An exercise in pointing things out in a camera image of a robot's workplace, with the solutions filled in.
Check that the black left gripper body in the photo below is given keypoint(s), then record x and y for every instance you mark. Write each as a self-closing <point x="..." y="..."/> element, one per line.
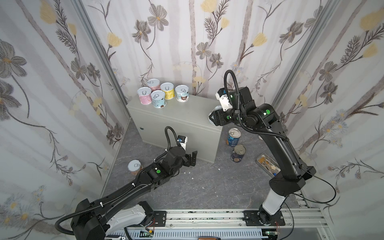
<point x="188" y="158"/>

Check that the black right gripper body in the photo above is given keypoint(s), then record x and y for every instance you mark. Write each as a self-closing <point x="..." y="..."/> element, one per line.
<point x="219" y="117"/>

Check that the light blue can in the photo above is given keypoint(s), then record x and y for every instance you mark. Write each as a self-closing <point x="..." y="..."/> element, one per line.
<point x="182" y="93"/>

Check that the yellow can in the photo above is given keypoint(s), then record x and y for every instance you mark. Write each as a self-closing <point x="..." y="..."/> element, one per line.
<point x="168" y="89"/>

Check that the teal can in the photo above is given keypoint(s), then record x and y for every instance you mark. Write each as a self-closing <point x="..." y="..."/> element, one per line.
<point x="158" y="99"/>

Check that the pink can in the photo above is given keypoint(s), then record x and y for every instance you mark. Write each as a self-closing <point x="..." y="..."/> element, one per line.
<point x="154" y="84"/>
<point x="144" y="94"/>

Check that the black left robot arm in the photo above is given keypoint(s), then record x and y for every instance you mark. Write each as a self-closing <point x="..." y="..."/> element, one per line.
<point x="90" y="221"/>

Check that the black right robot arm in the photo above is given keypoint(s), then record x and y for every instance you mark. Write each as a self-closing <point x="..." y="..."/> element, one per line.
<point x="238" y="107"/>

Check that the grey metal cabinet counter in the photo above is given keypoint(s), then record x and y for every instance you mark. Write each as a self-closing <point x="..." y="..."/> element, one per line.
<point x="190" y="119"/>

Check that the blue can silver lid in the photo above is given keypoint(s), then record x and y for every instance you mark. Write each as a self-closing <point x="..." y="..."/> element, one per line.
<point x="233" y="138"/>

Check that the dark blue can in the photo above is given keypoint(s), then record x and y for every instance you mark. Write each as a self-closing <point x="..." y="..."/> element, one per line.
<point x="238" y="153"/>

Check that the orange can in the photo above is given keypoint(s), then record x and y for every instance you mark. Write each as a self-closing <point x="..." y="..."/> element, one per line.
<point x="135" y="167"/>

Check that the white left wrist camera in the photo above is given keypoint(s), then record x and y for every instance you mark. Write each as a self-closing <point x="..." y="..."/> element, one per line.
<point x="182" y="140"/>

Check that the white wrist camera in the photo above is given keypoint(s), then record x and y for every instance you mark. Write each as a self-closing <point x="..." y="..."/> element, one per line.
<point x="224" y="100"/>
<point x="182" y="140"/>

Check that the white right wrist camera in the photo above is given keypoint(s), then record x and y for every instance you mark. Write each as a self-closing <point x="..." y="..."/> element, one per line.
<point x="224" y="100"/>

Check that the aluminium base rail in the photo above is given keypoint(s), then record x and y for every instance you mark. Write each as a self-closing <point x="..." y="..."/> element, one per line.
<point x="291" y="224"/>

